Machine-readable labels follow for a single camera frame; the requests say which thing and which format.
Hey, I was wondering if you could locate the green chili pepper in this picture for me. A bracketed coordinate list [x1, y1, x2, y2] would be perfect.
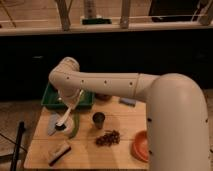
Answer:
[69, 113, 80, 138]

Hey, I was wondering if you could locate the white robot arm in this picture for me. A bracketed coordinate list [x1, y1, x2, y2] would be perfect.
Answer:
[48, 57, 211, 171]

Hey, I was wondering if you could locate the green plastic tray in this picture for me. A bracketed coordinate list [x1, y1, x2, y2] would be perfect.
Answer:
[41, 83, 94, 110]

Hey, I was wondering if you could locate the small metal cup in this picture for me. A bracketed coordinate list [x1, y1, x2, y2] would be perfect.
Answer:
[92, 112, 105, 129]

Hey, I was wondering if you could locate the green box on shelf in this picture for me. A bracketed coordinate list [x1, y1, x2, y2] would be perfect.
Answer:
[82, 18, 112, 25]

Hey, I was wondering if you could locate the light blue cloth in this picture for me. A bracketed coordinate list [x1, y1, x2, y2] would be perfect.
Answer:
[47, 113, 60, 136]

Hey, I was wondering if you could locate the orange plastic bowl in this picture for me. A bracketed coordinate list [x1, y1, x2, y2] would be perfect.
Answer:
[131, 130, 149, 162]

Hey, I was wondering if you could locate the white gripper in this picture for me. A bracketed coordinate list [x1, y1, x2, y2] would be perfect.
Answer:
[58, 89, 83, 109]

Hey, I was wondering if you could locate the dark wooden bowl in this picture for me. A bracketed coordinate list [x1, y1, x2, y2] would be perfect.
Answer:
[95, 94, 112, 101]

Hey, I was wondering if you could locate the blue sponge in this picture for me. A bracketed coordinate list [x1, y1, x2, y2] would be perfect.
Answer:
[119, 98, 136, 107]

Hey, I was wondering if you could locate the wooden scrub brush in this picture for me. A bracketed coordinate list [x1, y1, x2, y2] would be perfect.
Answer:
[47, 141, 71, 166]

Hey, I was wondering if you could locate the black pole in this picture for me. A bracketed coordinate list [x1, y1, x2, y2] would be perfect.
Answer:
[10, 121, 25, 171]

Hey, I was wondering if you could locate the white handled dish brush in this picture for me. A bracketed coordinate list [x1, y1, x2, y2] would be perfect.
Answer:
[55, 108, 72, 131]

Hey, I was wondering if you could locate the white paper cup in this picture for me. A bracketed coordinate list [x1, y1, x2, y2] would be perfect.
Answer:
[55, 117, 74, 135]

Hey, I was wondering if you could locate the bunch of dark grapes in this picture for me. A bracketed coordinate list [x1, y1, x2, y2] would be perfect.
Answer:
[95, 130, 120, 146]

